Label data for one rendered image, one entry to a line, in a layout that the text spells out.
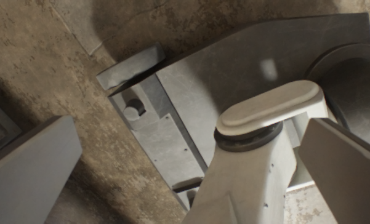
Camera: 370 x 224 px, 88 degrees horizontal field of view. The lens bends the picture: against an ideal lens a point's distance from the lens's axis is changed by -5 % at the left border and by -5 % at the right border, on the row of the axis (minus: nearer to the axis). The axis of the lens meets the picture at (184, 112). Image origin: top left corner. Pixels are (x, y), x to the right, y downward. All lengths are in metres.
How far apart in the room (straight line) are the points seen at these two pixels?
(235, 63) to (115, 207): 0.91
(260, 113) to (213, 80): 0.17
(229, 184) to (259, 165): 0.06
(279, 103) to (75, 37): 0.65
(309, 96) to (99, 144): 0.77
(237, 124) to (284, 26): 0.25
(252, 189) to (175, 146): 0.30
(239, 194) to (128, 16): 0.58
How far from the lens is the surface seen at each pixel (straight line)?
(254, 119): 0.38
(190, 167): 0.61
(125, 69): 0.50
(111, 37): 0.72
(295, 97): 0.40
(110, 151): 0.90
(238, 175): 0.34
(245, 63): 0.50
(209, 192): 0.34
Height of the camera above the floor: 0.65
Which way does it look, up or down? 64 degrees down
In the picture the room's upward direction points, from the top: 168 degrees counter-clockwise
